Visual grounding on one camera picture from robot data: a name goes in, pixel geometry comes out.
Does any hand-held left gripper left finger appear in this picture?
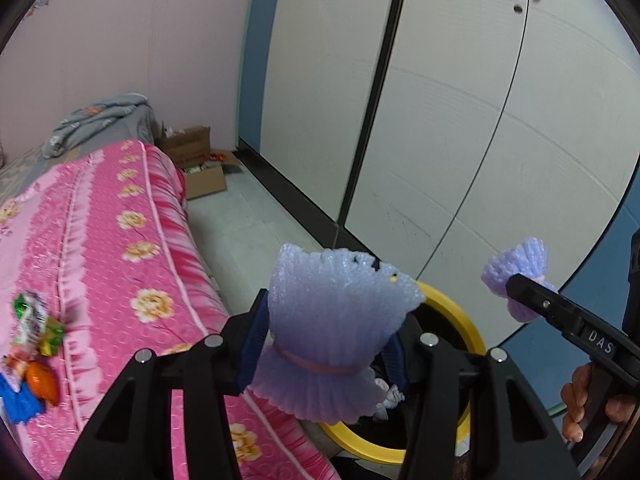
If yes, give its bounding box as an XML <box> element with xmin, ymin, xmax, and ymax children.
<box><xmin>59</xmin><ymin>287</ymin><xmax>271</xmax><ymax>480</ymax></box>

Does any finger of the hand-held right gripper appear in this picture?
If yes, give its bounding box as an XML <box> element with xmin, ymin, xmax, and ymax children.
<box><xmin>505</xmin><ymin>271</ymin><xmax>592</xmax><ymax>347</ymax></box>

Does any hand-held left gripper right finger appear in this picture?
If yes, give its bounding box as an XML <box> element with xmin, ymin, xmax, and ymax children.
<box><xmin>382</xmin><ymin>310</ymin><xmax>583</xmax><ymax>480</ymax></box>

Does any small purple foam fruit net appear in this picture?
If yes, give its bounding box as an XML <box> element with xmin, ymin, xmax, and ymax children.
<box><xmin>481</xmin><ymin>237</ymin><xmax>560</xmax><ymax>323</ymax></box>

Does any yellow rim black trash bin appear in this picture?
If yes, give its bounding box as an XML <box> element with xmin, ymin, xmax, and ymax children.
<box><xmin>300</xmin><ymin>280</ymin><xmax>488</xmax><ymax>466</ymax></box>

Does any large purple foam fruit net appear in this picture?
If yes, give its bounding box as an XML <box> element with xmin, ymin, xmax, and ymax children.
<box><xmin>248</xmin><ymin>242</ymin><xmax>426</xmax><ymax>422</ymax></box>

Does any orange peel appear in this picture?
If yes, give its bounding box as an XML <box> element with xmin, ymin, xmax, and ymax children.
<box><xmin>24</xmin><ymin>362</ymin><xmax>61</xmax><ymax>407</ymax></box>

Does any person's right hand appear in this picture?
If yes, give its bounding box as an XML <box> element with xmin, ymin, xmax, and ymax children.
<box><xmin>560</xmin><ymin>362</ymin><xmax>640</xmax><ymax>443</ymax></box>

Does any large white crumpled tissue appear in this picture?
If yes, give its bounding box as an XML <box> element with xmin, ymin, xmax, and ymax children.
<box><xmin>374</xmin><ymin>379</ymin><xmax>406</xmax><ymax>421</ymax></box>

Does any person's dark clothing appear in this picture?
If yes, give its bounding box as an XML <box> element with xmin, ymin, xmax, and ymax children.
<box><xmin>622</xmin><ymin>230</ymin><xmax>640</xmax><ymax>341</ymax></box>

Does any pink floral blanket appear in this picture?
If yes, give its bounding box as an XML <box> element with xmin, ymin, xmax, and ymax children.
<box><xmin>0</xmin><ymin>139</ymin><xmax>346</xmax><ymax>480</ymax></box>

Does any open cardboard box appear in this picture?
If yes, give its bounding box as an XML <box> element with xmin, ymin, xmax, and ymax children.
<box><xmin>182</xmin><ymin>150</ymin><xmax>241</xmax><ymax>201</ymax></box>

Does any yellow green candy wrapper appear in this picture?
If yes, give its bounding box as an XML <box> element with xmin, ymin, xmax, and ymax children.
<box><xmin>37</xmin><ymin>315</ymin><xmax>67</xmax><ymax>358</ymax></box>

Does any closed-flap cardboard box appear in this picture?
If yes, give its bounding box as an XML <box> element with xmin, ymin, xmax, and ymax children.
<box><xmin>160</xmin><ymin>126</ymin><xmax>212</xmax><ymax>168</ymax></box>

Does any white wardrobe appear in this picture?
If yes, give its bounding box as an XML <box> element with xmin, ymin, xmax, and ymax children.
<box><xmin>237</xmin><ymin>0</ymin><xmax>640</xmax><ymax>346</ymax></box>

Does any white green snack wrapper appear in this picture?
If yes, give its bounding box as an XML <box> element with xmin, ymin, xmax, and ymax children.
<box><xmin>12</xmin><ymin>292</ymin><xmax>48</xmax><ymax>348</ymax></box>

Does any red white snack wrapper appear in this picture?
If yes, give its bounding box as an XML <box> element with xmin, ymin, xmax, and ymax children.
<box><xmin>0</xmin><ymin>355</ymin><xmax>27</xmax><ymax>392</ymax></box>

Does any grey floral blanket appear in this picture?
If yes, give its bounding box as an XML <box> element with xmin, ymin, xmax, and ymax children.
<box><xmin>42</xmin><ymin>92</ymin><xmax>158</xmax><ymax>158</ymax></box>

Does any grey patterned bed sheet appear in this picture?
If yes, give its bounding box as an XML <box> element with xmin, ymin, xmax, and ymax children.
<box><xmin>0</xmin><ymin>142</ymin><xmax>51</xmax><ymax>191</ymax></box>

